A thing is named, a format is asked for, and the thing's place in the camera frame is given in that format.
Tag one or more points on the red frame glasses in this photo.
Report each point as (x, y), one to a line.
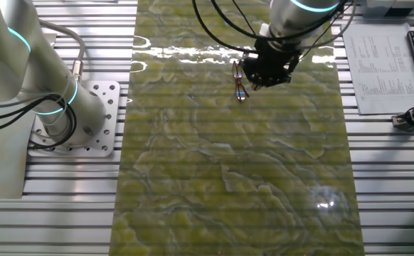
(240, 90)

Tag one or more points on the camera stand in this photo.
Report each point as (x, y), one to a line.
(400, 121)

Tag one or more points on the printed table paper sheet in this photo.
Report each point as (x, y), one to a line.
(381, 67)

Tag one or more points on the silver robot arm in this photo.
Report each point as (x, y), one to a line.
(47, 78)

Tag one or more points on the grey black device box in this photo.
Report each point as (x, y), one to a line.
(374, 9)

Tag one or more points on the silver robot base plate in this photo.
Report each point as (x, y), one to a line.
(102, 142)

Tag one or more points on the green marble pattern mat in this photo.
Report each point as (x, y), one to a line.
(228, 160)

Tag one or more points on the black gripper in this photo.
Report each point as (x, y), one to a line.
(274, 58)

